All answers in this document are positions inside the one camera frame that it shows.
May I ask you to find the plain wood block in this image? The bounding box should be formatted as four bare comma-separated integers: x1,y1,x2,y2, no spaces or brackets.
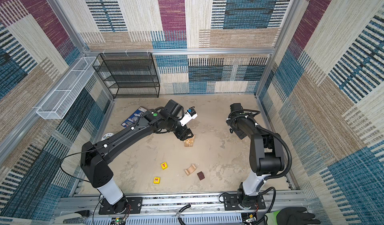
188,136,195,144

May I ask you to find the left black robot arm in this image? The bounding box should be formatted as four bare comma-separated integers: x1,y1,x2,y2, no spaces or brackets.
80,100,198,206

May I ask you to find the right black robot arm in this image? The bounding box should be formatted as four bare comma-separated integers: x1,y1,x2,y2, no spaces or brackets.
226,103,285,197

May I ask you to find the wood arch block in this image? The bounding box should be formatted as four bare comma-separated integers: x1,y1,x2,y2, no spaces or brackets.
185,164,197,176

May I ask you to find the dark red triangular block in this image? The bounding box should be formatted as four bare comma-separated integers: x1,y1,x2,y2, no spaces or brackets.
197,171,205,181

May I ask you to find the black and green gloved hand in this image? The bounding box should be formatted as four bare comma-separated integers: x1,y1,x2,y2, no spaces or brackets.
264,207,321,225

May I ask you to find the yellow cube with red letter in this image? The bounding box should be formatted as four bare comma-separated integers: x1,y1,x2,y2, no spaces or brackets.
161,162,168,170

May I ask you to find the blue paperback comic book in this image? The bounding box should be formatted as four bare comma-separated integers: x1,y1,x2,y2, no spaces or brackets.
122,107,147,128

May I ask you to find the small yellow letter cube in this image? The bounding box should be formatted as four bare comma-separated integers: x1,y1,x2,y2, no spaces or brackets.
153,177,161,184

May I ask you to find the round tin can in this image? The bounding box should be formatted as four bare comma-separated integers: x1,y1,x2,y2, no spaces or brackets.
101,133,114,141

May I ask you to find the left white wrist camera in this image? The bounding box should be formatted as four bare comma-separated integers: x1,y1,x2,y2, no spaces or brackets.
180,107,198,126

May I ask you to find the black corrugated cable hose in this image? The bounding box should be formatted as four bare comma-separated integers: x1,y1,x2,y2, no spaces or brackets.
254,124,293,225

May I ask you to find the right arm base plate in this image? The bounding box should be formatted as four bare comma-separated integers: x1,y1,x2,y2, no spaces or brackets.
219,193,266,211

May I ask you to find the black wire mesh shelf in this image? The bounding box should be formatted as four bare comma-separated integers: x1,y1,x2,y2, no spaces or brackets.
93,52,161,99

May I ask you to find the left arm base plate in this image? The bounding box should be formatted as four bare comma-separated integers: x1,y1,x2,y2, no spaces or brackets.
98,197,143,216

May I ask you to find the white wire mesh basket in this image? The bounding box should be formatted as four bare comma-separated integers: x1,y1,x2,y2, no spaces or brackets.
37,57,96,120

